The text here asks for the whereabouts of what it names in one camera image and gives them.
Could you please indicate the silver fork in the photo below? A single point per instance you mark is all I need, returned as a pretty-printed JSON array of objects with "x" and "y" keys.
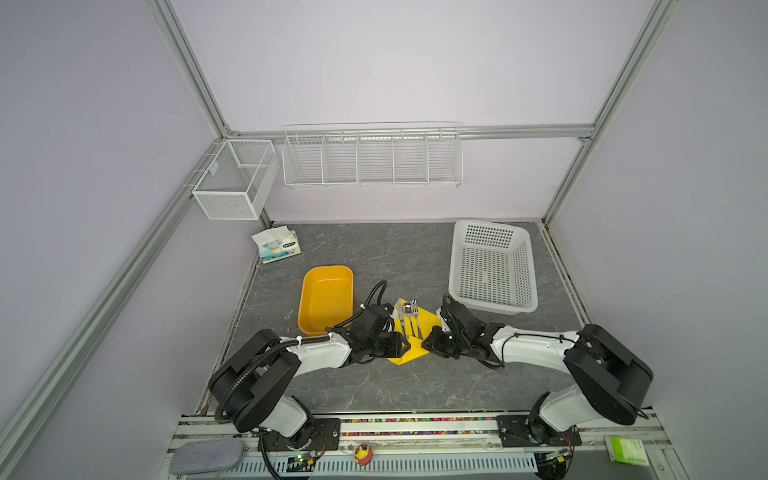
[{"x": 416, "y": 321}]

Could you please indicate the yellow paper napkin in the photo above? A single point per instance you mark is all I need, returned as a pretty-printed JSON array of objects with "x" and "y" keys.
[{"x": 428, "y": 320}]

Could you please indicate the tissue pack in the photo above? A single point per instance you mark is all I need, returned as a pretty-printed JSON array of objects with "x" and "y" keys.
[{"x": 276, "y": 243}]

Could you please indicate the red emergency stop button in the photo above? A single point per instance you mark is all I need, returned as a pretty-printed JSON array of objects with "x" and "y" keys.
[{"x": 363, "y": 454}]

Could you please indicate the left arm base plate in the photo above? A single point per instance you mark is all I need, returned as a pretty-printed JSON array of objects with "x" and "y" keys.
[{"x": 316, "y": 434}]

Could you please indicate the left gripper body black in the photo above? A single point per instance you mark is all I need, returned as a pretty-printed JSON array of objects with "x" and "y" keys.
[{"x": 384, "y": 345}]

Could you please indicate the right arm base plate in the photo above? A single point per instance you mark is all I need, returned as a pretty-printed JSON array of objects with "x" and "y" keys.
[{"x": 521, "y": 431}]

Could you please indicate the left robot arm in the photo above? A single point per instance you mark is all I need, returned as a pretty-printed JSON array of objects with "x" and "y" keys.
[{"x": 250, "y": 388}]

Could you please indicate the white wire shelf basket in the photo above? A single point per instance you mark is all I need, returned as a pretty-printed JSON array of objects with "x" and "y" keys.
[{"x": 384, "y": 154}]

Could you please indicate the white mesh wall box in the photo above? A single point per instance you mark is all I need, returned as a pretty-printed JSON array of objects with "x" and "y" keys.
[{"x": 237, "y": 180}]

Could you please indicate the grey cloth pad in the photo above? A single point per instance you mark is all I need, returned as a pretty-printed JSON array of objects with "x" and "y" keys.
[{"x": 207, "y": 456}]

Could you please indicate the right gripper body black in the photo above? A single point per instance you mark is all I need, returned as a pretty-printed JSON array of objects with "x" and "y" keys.
[{"x": 444, "y": 343}]

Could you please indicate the white perforated plastic basket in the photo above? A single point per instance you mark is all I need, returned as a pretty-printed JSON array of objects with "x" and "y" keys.
[{"x": 492, "y": 268}]

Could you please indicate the orange plastic tray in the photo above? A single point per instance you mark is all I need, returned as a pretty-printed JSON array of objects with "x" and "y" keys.
[{"x": 327, "y": 299}]

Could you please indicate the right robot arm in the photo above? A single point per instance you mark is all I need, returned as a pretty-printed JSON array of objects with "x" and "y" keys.
[{"x": 609, "y": 380}]

